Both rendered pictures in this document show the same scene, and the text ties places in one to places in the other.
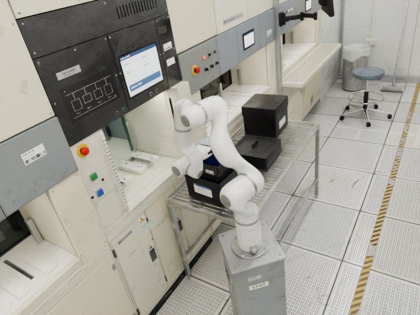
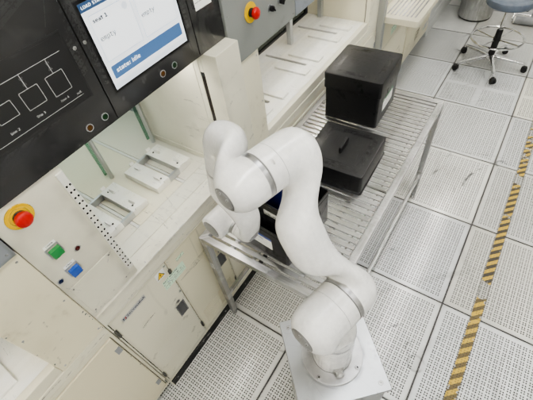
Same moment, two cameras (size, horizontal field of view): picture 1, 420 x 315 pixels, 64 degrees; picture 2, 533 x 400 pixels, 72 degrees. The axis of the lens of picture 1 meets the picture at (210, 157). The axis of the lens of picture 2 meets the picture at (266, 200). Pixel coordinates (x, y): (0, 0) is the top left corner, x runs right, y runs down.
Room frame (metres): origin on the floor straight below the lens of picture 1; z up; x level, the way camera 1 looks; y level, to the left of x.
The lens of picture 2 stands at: (0.88, -0.02, 1.97)
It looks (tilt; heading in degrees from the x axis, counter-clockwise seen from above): 50 degrees down; 3
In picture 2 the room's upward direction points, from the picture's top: 9 degrees counter-clockwise
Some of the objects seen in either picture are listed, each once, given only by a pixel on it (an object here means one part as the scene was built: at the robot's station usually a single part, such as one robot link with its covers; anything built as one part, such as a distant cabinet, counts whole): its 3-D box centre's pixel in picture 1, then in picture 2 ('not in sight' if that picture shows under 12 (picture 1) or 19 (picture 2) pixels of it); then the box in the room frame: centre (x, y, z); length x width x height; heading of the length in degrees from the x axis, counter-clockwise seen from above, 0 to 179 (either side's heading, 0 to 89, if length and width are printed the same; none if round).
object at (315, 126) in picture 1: (255, 197); (333, 212); (2.09, -0.30, 0.38); 1.30 x 0.60 x 0.76; 143
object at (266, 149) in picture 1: (255, 149); (343, 153); (2.07, -0.33, 0.83); 0.29 x 0.29 x 0.13; 54
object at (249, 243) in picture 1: (248, 231); (332, 344); (1.25, -0.13, 0.85); 0.19 x 0.19 x 0.18
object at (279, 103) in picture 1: (265, 115); (361, 86); (2.48, -0.50, 0.89); 0.29 x 0.29 x 0.25; 55
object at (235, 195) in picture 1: (239, 201); (327, 324); (1.23, -0.10, 1.07); 0.19 x 0.12 x 0.24; 128
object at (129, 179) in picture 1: (111, 183); (111, 209); (1.85, 0.66, 0.89); 0.22 x 0.21 x 0.04; 53
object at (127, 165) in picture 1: (139, 162); (157, 166); (2.07, 0.49, 0.89); 0.22 x 0.21 x 0.04; 53
